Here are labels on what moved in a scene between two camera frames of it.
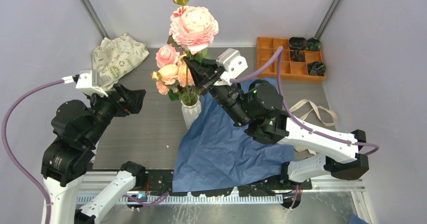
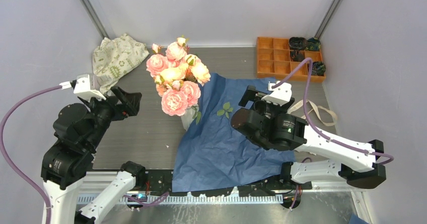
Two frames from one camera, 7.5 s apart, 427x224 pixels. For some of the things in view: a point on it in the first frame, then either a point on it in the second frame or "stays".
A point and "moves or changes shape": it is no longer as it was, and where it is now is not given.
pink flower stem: x=166 y=55 to x=156 y=62
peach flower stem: x=165 y=76 stays
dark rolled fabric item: x=297 y=56 stays
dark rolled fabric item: x=297 y=43 stays
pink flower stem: x=186 y=78 moves or changes shape
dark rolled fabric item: x=316 y=68 stays
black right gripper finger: x=200 y=71 to x=248 y=98
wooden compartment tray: x=290 y=70 stays
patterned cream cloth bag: x=114 y=57 stays
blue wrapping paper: x=215 y=153 stays
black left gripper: x=133 y=99 stays
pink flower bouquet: x=192 y=28 to x=176 y=101
